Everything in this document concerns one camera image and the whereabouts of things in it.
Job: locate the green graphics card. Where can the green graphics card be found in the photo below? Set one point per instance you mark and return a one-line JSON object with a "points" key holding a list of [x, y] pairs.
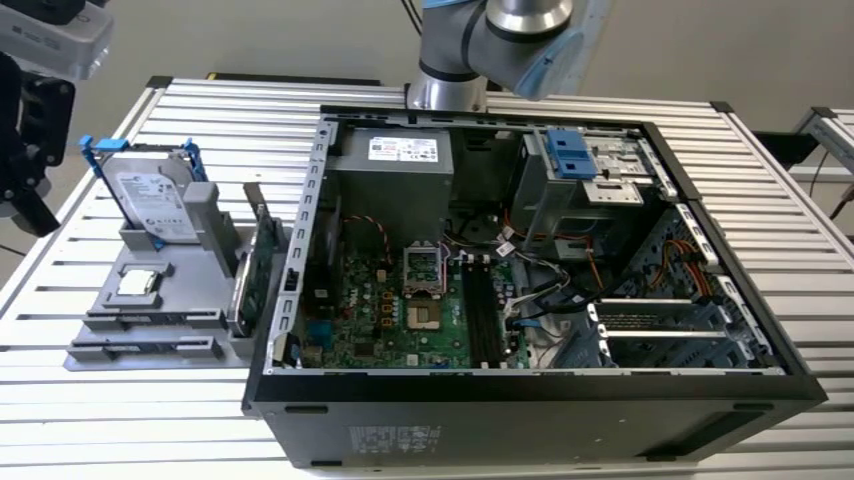
{"points": [[256, 280]]}

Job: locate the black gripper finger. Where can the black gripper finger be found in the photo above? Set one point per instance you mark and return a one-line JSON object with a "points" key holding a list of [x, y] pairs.
{"points": [[39, 212]]}

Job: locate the blue expansion slot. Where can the blue expansion slot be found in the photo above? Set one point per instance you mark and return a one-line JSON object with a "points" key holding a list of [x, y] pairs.
{"points": [[320, 334]]}

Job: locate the CPU socket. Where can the CPU socket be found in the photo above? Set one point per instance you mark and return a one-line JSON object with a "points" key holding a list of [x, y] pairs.
{"points": [[424, 314]]}

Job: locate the silver CPU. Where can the silver CPU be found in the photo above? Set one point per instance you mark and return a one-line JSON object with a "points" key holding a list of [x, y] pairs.
{"points": [[136, 282]]}

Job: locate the hard disk in blue carrier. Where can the hard disk in blue carrier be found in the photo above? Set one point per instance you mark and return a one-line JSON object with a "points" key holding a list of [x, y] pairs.
{"points": [[150, 195]]}

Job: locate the dark RAM stick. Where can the dark RAM stick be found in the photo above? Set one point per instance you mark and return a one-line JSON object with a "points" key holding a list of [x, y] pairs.
{"points": [[152, 317]]}

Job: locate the grey metal disk bay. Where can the grey metal disk bay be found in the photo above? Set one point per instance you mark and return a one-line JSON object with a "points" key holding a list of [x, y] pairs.
{"points": [[657, 334]]}

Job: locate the green motherboard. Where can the green motherboard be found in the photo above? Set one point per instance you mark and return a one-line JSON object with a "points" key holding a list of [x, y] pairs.
{"points": [[434, 345]]}

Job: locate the black PC case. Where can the black PC case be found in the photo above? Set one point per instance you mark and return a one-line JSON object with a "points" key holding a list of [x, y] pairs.
{"points": [[534, 430]]}

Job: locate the RAM stick with blue label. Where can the RAM stick with blue label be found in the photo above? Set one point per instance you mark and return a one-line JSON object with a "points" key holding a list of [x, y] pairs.
{"points": [[150, 347]]}

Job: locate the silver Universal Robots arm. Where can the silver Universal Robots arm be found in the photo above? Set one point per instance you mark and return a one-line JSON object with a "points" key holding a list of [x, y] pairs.
{"points": [[460, 40]]}

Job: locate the blue data plug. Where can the blue data plug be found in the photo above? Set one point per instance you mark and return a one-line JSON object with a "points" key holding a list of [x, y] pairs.
{"points": [[523, 324]]}

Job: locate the black flat bar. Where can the black flat bar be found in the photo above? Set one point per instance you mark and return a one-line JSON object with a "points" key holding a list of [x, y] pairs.
{"points": [[294, 78]]}

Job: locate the black RAM slot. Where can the black RAM slot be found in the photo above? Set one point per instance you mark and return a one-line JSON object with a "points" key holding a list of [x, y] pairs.
{"points": [[472, 320], [491, 320]]}

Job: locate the blue plastic drive latch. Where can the blue plastic drive latch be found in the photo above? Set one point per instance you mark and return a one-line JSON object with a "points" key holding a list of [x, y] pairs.
{"points": [[567, 155]]}

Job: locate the grey power supply unit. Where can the grey power supply unit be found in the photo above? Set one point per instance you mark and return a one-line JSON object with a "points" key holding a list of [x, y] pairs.
{"points": [[394, 195]]}

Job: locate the grey metal drive cage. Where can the grey metal drive cage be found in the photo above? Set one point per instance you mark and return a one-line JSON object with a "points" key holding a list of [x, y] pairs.
{"points": [[554, 200]]}

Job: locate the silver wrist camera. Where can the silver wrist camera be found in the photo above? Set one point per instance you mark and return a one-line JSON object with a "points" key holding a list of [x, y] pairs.
{"points": [[53, 40]]}

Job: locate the grey plastic parts rack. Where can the grey plastic parts rack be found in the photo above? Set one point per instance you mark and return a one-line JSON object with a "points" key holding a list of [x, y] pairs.
{"points": [[194, 280]]}

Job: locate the aluminium side table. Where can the aluminium side table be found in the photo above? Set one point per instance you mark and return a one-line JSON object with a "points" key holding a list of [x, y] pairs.
{"points": [[827, 125]]}

